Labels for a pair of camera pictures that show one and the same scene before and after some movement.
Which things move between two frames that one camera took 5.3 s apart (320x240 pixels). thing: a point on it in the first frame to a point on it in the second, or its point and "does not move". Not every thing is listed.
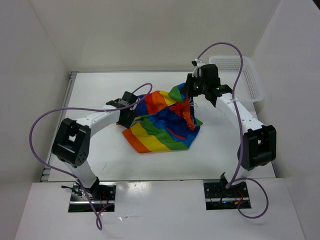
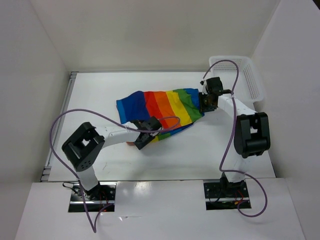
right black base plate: [218, 197] does not move
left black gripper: [127, 122] to [139, 145]
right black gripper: [187, 88] to [202, 107]
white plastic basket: [248, 87] does not move
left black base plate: [105, 196] does not move
